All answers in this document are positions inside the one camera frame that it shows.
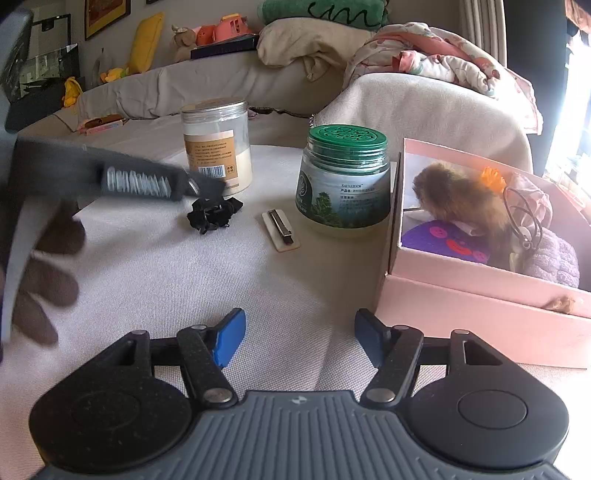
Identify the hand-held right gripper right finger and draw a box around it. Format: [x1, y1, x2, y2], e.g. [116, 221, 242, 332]
[355, 309, 505, 409]

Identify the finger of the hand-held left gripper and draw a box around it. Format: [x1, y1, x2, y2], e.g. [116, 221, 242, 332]
[182, 170, 228, 200]

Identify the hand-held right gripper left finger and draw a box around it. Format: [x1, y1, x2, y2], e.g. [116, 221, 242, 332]
[108, 308, 246, 409]

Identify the pink cardboard box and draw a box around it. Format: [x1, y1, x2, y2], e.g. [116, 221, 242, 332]
[376, 137, 591, 370]

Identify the pink and purple sponge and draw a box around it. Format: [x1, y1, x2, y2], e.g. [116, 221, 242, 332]
[401, 220, 490, 265]

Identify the white tissue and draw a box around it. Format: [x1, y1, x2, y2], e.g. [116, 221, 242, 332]
[450, 220, 484, 237]

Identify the brown fur tail keychain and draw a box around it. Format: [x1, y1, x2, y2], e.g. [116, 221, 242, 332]
[411, 161, 516, 271]

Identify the black cord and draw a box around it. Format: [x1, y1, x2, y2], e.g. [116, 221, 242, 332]
[503, 186, 542, 253]

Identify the orange artificial flower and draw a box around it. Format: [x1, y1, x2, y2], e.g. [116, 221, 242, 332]
[480, 167, 505, 193]

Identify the purple fluffy cloth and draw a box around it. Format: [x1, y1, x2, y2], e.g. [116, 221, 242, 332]
[526, 226, 581, 289]

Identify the pale pink soft pouch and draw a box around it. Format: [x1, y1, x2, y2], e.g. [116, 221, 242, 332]
[505, 173, 554, 232]

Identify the person's left hand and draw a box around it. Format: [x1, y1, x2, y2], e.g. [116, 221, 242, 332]
[0, 215, 87, 346]

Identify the clear jar with beige label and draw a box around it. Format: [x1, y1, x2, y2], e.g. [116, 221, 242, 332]
[181, 98, 253, 196]

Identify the small pink flat box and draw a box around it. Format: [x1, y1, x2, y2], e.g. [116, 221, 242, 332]
[78, 116, 126, 136]

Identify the small yellow plush toy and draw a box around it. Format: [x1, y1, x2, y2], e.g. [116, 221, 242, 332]
[62, 76, 85, 108]

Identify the hair clip on beige card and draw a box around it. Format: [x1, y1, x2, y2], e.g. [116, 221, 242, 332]
[262, 209, 302, 254]

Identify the white tablecloth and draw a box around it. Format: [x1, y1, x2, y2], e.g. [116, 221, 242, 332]
[0, 143, 591, 480]

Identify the grey covered sofa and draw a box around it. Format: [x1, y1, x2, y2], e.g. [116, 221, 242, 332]
[18, 58, 535, 185]

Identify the black framed panel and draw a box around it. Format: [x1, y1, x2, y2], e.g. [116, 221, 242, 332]
[18, 14, 80, 85]

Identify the glass jar with green lid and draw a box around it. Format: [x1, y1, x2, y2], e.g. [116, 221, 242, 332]
[295, 124, 393, 237]

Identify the dark flat tray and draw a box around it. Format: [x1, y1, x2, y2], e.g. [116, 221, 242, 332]
[190, 34, 260, 60]

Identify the yellow pillow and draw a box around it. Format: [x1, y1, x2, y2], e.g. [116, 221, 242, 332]
[128, 11, 166, 75]

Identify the beige plush toy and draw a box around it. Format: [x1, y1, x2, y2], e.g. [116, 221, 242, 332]
[172, 25, 200, 64]

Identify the beige pillow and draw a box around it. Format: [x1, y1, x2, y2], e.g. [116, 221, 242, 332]
[257, 18, 385, 82]

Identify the green pillow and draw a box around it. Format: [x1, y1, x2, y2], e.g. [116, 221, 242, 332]
[259, 0, 392, 31]

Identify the pink floral blanket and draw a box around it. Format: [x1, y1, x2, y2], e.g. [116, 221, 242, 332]
[344, 22, 544, 136]

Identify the curtain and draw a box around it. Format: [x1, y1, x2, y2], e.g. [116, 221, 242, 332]
[459, 0, 507, 52]

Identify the framed wall picture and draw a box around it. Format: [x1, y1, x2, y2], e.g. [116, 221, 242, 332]
[84, 0, 131, 41]

